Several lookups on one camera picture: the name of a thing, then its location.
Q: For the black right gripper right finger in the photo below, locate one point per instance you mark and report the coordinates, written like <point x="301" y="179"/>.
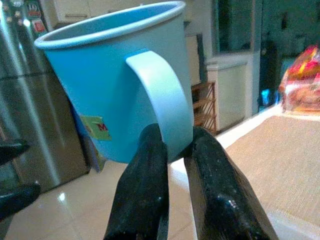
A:
<point x="220" y="195"/>

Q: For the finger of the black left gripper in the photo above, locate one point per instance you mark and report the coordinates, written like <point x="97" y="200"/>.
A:
<point x="17" y="197"/>
<point x="11" y="150"/>

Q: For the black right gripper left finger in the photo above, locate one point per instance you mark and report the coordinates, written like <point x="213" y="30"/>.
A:
<point x="142" y="190"/>

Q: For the light blue plastic mug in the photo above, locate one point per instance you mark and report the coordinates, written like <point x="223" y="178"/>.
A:
<point x="100" y="82"/>

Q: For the stainless steel fridge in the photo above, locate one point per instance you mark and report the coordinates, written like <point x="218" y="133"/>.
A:
<point x="37" y="112"/>

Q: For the beige woven placemat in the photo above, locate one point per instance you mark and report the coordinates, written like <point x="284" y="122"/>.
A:
<point x="280" y="160"/>

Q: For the green paper tag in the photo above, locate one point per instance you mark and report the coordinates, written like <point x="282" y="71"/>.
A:
<point x="96" y="126"/>

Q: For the brown wooden rack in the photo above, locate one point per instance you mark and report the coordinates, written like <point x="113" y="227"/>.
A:
<point x="205" y="107"/>

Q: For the white low cabinet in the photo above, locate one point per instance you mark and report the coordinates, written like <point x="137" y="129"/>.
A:
<point x="232" y="92"/>

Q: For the small blue container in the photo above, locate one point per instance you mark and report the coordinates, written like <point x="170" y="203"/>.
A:
<point x="265" y="97"/>

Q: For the red fridge magnet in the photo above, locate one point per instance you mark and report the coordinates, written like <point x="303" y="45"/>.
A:
<point x="38" y="26"/>

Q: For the colourful plastic snack bag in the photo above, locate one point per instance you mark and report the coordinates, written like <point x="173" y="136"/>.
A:
<point x="303" y="82"/>

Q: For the green and white fridge magnet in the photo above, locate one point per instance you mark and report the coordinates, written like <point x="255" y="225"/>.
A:
<point x="33" y="9"/>

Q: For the white kitchen wall cabinet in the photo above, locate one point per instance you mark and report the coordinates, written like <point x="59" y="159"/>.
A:
<point x="72" y="10"/>

